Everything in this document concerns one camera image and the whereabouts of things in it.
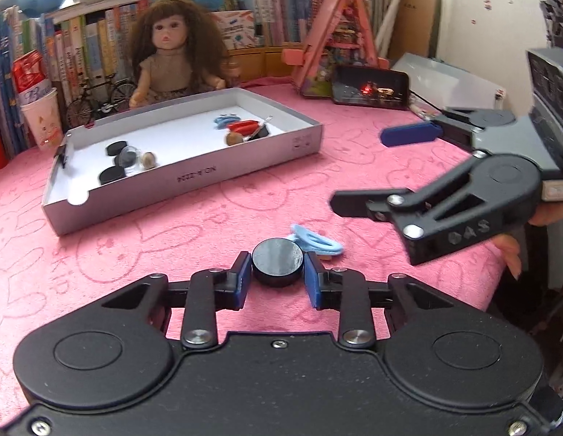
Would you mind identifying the black toy bicycle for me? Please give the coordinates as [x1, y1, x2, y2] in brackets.
[65, 77, 137, 129]

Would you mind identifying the person's right hand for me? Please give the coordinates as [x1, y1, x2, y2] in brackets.
[492, 201, 563, 281]

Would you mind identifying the clear plastic dome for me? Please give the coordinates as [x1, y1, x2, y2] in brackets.
[121, 145, 144, 176]

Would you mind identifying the large black binder clip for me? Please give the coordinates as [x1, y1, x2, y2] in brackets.
[247, 116, 273, 141]

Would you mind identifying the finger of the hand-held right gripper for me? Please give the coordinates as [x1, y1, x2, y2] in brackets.
[330, 157, 492, 238]
[380, 120, 474, 149]

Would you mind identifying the pink bunny print blanket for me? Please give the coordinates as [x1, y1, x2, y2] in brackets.
[0, 77, 536, 428]

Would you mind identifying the pocket label printer box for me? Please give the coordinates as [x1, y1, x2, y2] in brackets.
[215, 9, 257, 50]

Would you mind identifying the brown cardboard sheet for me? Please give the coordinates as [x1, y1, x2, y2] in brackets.
[390, 0, 439, 60]

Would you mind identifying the row of upright books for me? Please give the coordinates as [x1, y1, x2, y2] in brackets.
[0, 0, 318, 155]

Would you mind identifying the brown haired doll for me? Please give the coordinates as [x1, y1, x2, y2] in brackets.
[129, 0, 241, 109]

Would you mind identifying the grey cardboard box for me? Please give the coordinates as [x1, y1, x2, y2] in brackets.
[41, 87, 324, 237]

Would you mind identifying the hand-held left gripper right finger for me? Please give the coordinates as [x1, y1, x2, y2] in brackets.
[304, 252, 446, 351]

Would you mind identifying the white paper cup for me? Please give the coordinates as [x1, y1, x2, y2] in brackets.
[20, 87, 65, 150]

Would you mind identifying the smartphone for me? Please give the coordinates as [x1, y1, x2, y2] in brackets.
[331, 64, 410, 110]

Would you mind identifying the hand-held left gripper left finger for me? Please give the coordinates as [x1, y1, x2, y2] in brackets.
[102, 251, 253, 350]

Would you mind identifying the wooden drawer organizer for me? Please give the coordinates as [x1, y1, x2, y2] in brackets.
[227, 45, 309, 88]

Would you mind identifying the red beverage can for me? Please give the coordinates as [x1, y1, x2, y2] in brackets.
[12, 50, 48, 94]

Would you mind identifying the white flat board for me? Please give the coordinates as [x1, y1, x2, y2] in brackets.
[390, 52, 507, 114]

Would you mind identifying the pink wooden toy house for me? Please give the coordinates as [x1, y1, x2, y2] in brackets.
[283, 0, 391, 100]

